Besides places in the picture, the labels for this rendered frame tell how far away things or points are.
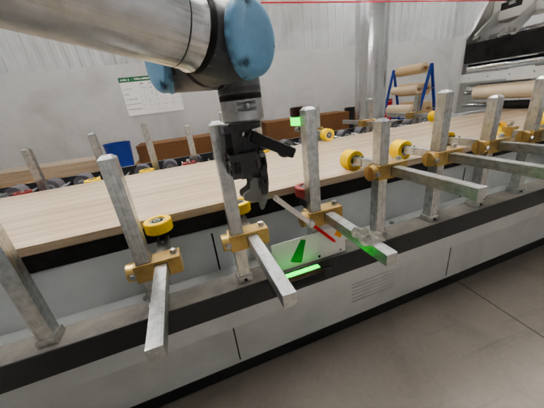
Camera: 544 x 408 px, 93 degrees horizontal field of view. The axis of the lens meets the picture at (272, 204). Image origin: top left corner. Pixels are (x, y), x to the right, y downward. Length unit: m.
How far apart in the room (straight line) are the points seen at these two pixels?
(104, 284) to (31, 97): 7.79
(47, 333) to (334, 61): 8.82
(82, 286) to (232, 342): 0.63
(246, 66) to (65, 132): 8.18
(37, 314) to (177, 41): 0.71
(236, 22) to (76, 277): 0.90
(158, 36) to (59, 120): 8.19
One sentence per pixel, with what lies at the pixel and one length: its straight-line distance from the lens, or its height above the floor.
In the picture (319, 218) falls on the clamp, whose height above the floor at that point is 0.85.
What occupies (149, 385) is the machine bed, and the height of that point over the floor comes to 0.18.
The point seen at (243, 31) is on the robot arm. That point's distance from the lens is 0.36.
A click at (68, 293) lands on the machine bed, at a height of 0.70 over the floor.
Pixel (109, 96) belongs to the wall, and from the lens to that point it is 8.11.
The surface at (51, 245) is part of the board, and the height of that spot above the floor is 0.89.
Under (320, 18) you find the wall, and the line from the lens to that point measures 9.02.
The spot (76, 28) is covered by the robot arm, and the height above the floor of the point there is 1.28.
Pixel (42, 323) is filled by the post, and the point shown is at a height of 0.77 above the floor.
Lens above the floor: 1.20
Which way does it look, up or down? 22 degrees down
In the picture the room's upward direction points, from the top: 7 degrees counter-clockwise
